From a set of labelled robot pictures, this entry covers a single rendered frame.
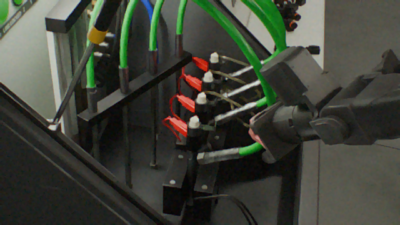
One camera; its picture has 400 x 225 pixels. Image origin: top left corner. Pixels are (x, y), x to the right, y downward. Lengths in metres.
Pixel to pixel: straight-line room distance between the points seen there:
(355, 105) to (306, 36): 1.04
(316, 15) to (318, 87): 1.09
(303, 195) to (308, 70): 0.52
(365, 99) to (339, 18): 3.40
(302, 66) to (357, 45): 3.03
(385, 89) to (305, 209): 0.57
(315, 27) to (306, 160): 0.56
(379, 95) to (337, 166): 2.14
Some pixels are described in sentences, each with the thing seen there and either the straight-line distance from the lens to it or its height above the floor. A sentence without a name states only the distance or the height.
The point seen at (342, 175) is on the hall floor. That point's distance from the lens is 2.75.
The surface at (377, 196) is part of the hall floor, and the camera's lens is 2.70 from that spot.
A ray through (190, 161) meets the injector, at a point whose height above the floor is 1.02.
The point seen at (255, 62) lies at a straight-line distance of 0.87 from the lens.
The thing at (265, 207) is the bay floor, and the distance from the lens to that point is 1.36.
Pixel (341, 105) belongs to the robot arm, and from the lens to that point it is 0.69.
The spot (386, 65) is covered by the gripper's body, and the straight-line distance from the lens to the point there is 0.99.
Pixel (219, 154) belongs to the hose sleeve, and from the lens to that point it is 1.00.
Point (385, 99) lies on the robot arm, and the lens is 0.66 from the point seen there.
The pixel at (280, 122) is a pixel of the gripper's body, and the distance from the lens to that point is 0.83.
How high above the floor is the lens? 1.79
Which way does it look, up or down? 36 degrees down
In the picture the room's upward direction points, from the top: 3 degrees clockwise
